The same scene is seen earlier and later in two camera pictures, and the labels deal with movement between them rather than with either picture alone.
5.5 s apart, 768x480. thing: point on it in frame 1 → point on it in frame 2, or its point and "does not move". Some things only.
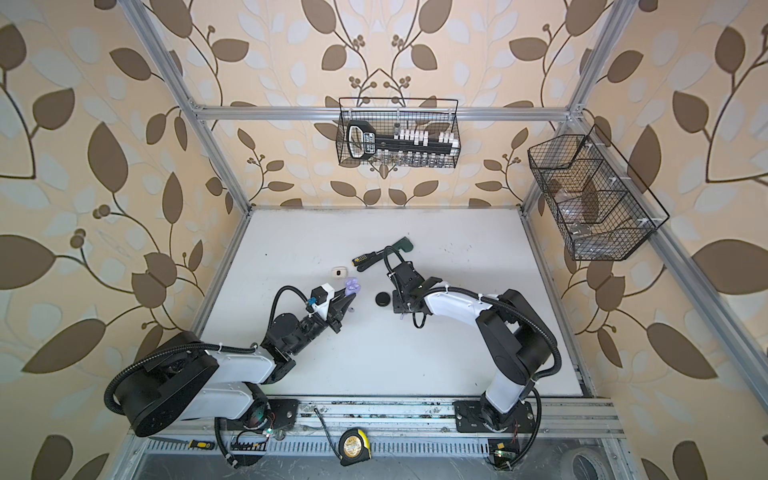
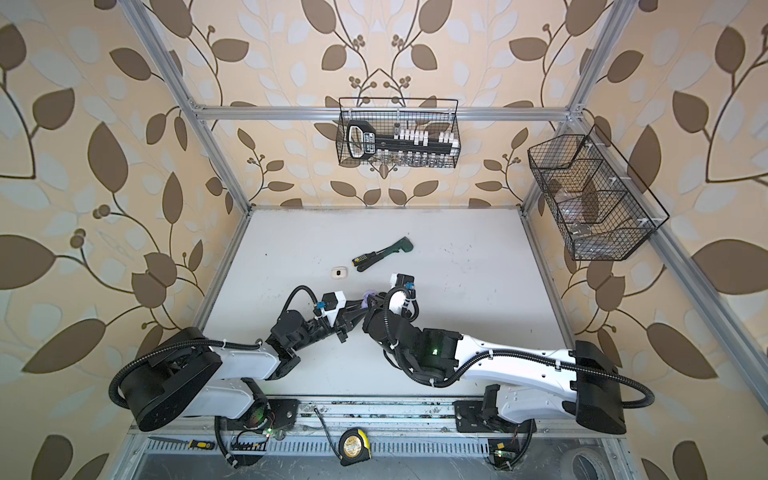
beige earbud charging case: [339, 272] does not move
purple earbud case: [352, 286] → [365, 302]
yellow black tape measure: [354, 447] does not move
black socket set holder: [363, 142] does not move
